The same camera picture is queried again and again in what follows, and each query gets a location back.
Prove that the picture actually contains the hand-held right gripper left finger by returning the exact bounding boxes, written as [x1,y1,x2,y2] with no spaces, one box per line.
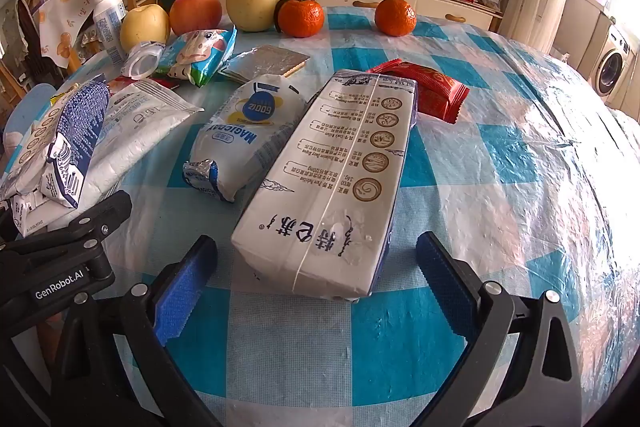
[50,234,224,427]

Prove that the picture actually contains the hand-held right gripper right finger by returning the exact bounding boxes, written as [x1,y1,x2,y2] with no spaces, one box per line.
[415,231,586,427]

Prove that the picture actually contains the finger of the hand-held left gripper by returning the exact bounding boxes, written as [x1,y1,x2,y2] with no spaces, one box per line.
[0,189,134,259]

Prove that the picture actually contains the tall white milk carton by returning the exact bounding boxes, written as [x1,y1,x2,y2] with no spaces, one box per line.
[231,69,419,304]

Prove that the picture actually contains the blue white milk pouch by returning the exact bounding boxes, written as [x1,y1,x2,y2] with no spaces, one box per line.
[0,79,112,238]

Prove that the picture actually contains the flat white plastic bag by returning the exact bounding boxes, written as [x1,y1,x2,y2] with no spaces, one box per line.
[47,79,205,228]

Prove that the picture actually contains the blue checkered tablecloth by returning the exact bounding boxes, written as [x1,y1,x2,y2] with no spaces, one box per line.
[0,4,640,427]

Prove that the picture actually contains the small red wrapper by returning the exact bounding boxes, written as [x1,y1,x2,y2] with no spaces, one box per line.
[107,76,182,92]

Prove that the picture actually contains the white yoghurt cup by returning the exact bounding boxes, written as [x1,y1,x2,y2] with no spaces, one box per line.
[121,42,166,79]

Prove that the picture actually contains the white yellow milk pouch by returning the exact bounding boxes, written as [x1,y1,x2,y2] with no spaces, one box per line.
[182,74,309,204]

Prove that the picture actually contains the blue white cartoon snack bag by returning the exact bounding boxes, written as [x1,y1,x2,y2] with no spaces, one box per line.
[154,27,238,88]

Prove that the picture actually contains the small yellow pear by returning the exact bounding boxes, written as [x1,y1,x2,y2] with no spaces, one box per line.
[119,4,171,53]

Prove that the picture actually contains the red snack wrapper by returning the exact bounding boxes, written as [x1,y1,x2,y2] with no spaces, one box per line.
[367,59,471,124]

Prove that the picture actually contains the red apple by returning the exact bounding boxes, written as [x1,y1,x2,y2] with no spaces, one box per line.
[169,0,223,36]

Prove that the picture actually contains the large yellow pear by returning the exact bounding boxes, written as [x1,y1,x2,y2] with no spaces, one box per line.
[226,0,290,32]

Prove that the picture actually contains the washing machine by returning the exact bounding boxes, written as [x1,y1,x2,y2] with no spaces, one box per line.
[594,26,633,98]

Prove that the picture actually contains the tangerine with leaf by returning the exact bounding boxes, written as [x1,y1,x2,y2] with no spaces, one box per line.
[273,0,325,38]

